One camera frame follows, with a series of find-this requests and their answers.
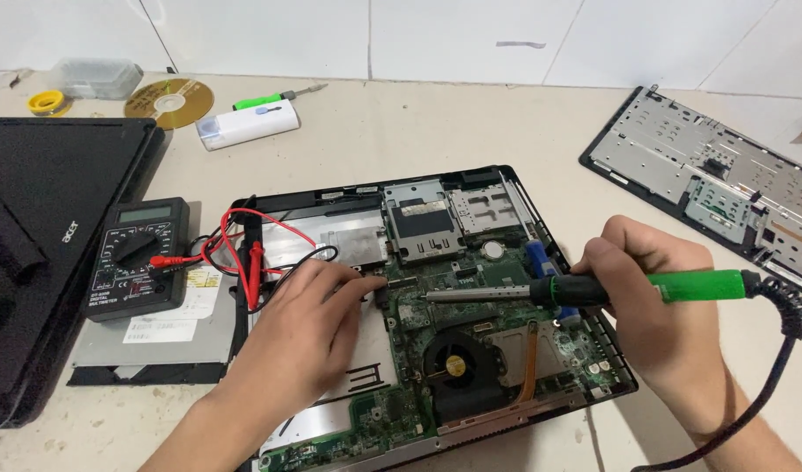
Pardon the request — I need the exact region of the person's left hand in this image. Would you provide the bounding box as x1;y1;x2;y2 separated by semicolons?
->
207;259;389;428

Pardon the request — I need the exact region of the person's right hand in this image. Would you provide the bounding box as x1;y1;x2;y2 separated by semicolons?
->
570;215;734;413

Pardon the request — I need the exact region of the green black soldering iron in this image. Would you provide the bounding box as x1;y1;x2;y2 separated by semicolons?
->
419;269;764;309

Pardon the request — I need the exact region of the red multimeter test lead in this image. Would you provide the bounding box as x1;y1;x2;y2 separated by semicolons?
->
149;208;318;311

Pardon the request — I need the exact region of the silver optical disc drive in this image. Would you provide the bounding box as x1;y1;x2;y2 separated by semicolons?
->
67;265;246;387

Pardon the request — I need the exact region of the black multimeter test lead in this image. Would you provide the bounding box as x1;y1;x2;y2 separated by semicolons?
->
190;194;340;316

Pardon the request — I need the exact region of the black laptop cooling fan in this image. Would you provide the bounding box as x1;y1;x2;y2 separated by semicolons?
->
421;328;508;423

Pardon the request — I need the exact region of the black digital multimeter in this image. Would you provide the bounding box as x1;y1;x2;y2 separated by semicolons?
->
82;197;191;323

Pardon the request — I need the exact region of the upturned laptop palmrest cover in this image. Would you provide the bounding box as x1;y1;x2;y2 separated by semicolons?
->
579;84;802;304

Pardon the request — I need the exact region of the opened laptop base with motherboard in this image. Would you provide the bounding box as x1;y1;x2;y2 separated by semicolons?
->
234;164;640;472

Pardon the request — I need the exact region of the white cleaning kit case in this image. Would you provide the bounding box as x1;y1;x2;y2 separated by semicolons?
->
195;99;301;152

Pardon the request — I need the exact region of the black closed laptop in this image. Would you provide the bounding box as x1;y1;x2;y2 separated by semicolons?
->
0;117;166;430

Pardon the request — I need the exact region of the gold compact disc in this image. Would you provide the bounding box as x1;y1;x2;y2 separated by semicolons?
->
123;78;216;131

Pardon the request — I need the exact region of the clear plastic box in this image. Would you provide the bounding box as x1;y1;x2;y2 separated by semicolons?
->
49;57;145;101

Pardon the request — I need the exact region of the yellow solder spool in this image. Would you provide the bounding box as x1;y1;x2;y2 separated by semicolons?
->
26;89;72;118

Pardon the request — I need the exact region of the black coiled soldering iron cable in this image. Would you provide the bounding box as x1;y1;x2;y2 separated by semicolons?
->
631;275;802;472

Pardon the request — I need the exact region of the green handled screwdriver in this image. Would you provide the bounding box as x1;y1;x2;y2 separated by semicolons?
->
232;83;329;111

